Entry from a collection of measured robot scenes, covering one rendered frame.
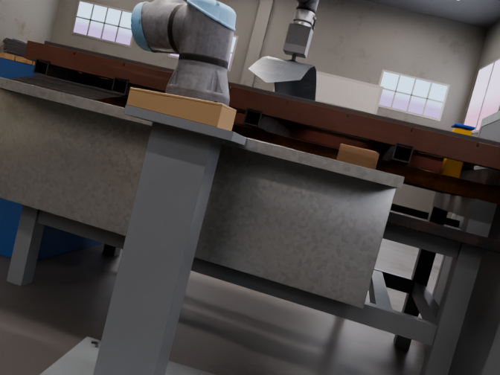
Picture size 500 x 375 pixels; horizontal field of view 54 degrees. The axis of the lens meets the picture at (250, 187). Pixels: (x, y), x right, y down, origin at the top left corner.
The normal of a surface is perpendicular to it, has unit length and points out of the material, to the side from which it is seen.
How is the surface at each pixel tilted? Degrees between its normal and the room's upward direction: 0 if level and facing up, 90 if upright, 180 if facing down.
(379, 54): 90
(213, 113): 90
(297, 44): 90
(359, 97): 90
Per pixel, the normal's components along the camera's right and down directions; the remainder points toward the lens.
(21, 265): -0.22, 0.02
